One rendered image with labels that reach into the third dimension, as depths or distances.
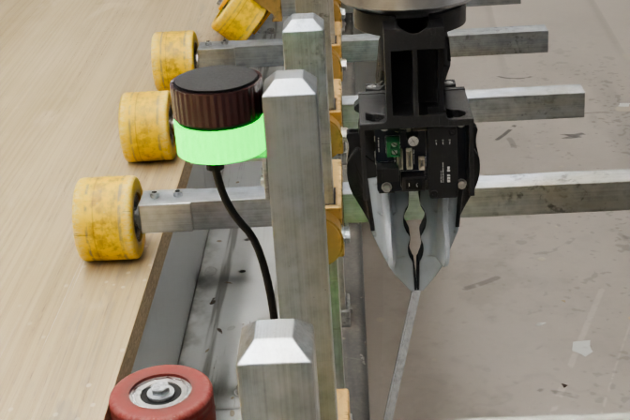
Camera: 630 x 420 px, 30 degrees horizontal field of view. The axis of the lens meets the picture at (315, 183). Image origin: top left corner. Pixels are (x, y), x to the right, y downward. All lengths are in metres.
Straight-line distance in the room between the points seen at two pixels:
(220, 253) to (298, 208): 1.00
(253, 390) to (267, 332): 0.03
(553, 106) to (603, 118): 2.69
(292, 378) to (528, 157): 3.19
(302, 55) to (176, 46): 0.58
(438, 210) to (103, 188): 0.40
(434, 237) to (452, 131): 0.12
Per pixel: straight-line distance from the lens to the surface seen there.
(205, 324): 1.58
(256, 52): 1.57
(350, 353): 1.34
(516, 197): 1.11
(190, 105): 0.75
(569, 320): 2.81
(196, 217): 1.11
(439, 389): 2.55
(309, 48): 1.00
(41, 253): 1.18
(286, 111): 0.75
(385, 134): 0.74
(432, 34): 0.71
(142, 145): 1.33
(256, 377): 0.54
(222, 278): 1.69
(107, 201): 1.10
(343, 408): 0.95
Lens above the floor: 1.40
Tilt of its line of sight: 23 degrees down
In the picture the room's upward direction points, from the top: 4 degrees counter-clockwise
